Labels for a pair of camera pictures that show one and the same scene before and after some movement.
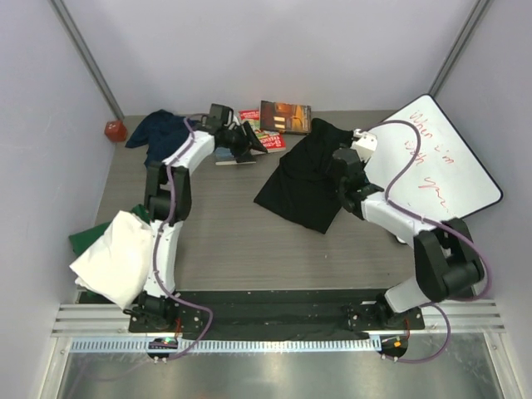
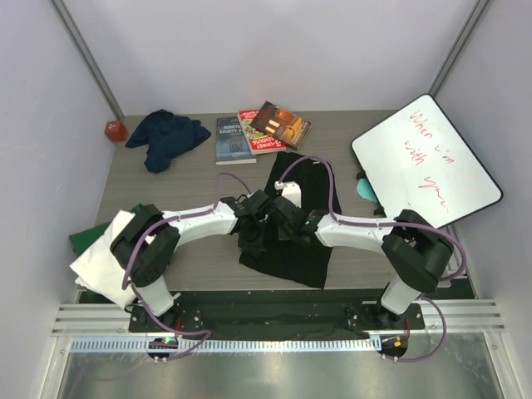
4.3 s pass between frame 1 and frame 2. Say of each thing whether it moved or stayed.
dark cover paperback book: moved
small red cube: stayed
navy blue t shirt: stayed
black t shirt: moved
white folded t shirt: stayed
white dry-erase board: stayed
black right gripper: moved
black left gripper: moved
